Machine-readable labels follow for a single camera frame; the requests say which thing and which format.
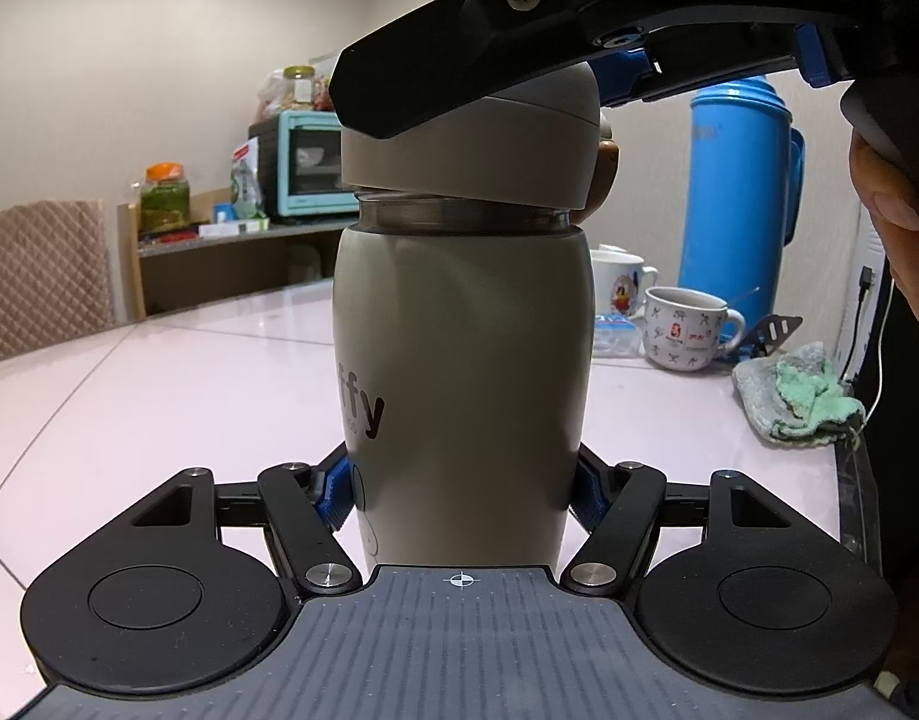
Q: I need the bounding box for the glass jar with green lid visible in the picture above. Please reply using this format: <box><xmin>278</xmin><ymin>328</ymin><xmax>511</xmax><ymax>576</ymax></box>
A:
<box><xmin>283</xmin><ymin>64</ymin><xmax>317</xmax><ymax>113</ymax></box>

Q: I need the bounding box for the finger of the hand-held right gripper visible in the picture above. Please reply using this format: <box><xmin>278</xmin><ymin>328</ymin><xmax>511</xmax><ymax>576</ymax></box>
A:
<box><xmin>329</xmin><ymin>0</ymin><xmax>845</xmax><ymax>141</ymax></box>
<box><xmin>594</xmin><ymin>21</ymin><xmax>800</xmax><ymax>108</ymax></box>

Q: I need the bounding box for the white mug with cartoon print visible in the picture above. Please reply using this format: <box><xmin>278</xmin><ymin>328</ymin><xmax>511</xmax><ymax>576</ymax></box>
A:
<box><xmin>590</xmin><ymin>246</ymin><xmax>660</xmax><ymax>320</ymax></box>

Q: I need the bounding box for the plastic bag of food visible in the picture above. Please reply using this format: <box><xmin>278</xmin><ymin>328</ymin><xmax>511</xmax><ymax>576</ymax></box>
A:
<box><xmin>257</xmin><ymin>67</ymin><xmax>335</xmax><ymax>119</ymax></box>

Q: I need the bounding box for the wooden shelf unit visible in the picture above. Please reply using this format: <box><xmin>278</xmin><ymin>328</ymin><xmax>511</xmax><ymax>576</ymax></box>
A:
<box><xmin>116</xmin><ymin>187</ymin><xmax>359</xmax><ymax>324</ymax></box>

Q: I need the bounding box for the green jar with orange lid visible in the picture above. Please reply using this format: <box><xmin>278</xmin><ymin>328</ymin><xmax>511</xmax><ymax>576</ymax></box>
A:
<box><xmin>139</xmin><ymin>162</ymin><xmax>194</xmax><ymax>234</ymax></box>

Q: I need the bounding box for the blue thermos jug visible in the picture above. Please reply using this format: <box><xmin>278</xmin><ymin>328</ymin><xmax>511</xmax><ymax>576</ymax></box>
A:
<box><xmin>678</xmin><ymin>77</ymin><xmax>806</xmax><ymax>344</ymax></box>

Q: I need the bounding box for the plastic bottle with green label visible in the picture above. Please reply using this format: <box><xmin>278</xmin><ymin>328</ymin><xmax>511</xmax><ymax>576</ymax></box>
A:
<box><xmin>230</xmin><ymin>163</ymin><xmax>266</xmax><ymax>220</ymax></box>

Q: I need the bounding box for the black cable with plug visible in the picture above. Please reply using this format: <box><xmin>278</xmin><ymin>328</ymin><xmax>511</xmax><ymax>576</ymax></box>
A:
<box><xmin>840</xmin><ymin>265</ymin><xmax>876</xmax><ymax>385</ymax></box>

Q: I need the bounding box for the person's dark clothing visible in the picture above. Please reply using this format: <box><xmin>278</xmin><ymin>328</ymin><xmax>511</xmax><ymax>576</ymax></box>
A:
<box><xmin>868</xmin><ymin>371</ymin><xmax>919</xmax><ymax>720</ymax></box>

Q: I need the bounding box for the light blue toaster oven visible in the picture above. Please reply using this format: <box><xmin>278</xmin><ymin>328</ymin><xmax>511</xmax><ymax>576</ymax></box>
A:
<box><xmin>277</xmin><ymin>109</ymin><xmax>358</xmax><ymax>221</ymax></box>

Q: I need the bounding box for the beige insulated bottle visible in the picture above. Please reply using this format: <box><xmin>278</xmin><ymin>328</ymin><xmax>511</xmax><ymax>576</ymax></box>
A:
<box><xmin>332</xmin><ymin>191</ymin><xmax>597</xmax><ymax>569</ymax></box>

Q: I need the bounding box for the black perforated stand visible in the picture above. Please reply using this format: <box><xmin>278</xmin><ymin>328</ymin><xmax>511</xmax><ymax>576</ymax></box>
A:
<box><xmin>747</xmin><ymin>313</ymin><xmax>804</xmax><ymax>362</ymax></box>

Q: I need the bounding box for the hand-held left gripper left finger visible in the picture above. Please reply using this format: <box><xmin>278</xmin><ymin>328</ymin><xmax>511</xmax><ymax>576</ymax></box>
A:
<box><xmin>128</xmin><ymin>444</ymin><xmax>362</xmax><ymax>597</ymax></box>

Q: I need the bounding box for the grey green cleaning cloth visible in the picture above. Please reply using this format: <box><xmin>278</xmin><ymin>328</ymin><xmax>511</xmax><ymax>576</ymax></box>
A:
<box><xmin>732</xmin><ymin>342</ymin><xmax>867</xmax><ymax>446</ymax></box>

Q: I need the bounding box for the brown round object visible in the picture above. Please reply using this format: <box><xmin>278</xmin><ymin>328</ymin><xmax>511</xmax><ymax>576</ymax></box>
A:
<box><xmin>588</xmin><ymin>109</ymin><xmax>623</xmax><ymax>215</ymax></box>

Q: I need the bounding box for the chair with quilted cover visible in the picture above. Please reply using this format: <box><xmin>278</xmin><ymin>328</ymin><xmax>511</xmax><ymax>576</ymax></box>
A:
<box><xmin>0</xmin><ymin>199</ymin><xmax>117</xmax><ymax>369</ymax></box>

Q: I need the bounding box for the beige bottle cap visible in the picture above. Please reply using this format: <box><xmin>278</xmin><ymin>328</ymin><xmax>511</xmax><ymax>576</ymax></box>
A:
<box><xmin>340</xmin><ymin>60</ymin><xmax>603</xmax><ymax>212</ymax></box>

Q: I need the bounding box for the blue plastic packet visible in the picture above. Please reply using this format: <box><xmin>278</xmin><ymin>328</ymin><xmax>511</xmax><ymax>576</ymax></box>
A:
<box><xmin>593</xmin><ymin>310</ymin><xmax>645</xmax><ymax>358</ymax></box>

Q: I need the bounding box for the red and white box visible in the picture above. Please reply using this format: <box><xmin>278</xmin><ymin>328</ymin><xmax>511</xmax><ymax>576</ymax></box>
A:
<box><xmin>230</xmin><ymin>138</ymin><xmax>263</xmax><ymax>179</ymax></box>

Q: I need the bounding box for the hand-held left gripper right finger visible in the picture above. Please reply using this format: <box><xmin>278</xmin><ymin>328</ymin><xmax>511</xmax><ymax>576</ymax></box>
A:
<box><xmin>561</xmin><ymin>442</ymin><xmax>795</xmax><ymax>601</ymax></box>

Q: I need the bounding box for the flat white box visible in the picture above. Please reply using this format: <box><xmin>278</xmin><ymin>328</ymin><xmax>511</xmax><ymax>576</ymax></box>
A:
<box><xmin>196</xmin><ymin>217</ymin><xmax>272</xmax><ymax>239</ymax></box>

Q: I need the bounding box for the white mug with figure prints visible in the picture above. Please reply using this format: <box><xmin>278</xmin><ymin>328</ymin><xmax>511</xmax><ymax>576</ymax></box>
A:
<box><xmin>641</xmin><ymin>286</ymin><xmax>747</xmax><ymax>375</ymax></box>

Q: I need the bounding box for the white cable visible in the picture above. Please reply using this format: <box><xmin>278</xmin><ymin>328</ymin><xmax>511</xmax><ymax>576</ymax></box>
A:
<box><xmin>851</xmin><ymin>268</ymin><xmax>894</xmax><ymax>454</ymax></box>

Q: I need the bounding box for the person's right hand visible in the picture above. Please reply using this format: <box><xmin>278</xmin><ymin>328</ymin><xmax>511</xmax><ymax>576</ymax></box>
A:
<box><xmin>848</xmin><ymin>127</ymin><xmax>919</xmax><ymax>370</ymax></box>

